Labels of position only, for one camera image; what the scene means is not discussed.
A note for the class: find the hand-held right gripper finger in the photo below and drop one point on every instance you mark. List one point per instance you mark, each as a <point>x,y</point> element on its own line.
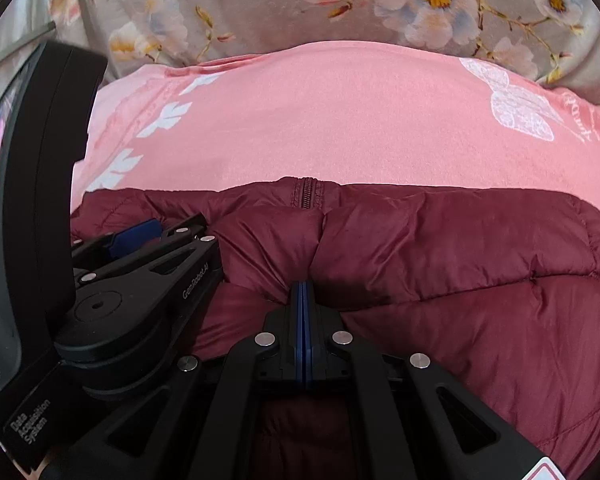
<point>300,340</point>
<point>309,340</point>

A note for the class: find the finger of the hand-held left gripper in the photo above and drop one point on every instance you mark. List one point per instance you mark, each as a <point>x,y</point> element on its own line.
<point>180,272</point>
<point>135,236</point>

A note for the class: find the maroon puffer jacket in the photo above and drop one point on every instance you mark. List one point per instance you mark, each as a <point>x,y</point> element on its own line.
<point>455,260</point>

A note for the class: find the white satin curtain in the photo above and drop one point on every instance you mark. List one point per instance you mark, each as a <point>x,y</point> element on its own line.
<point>15,15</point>

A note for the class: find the pink printed blanket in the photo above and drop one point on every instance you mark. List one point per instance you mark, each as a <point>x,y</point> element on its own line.
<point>355,125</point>

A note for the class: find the grey floral cloth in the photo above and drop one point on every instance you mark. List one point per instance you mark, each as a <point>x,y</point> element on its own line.
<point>260,5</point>

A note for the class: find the curved metal rail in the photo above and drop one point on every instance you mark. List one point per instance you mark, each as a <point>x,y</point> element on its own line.
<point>35,32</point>

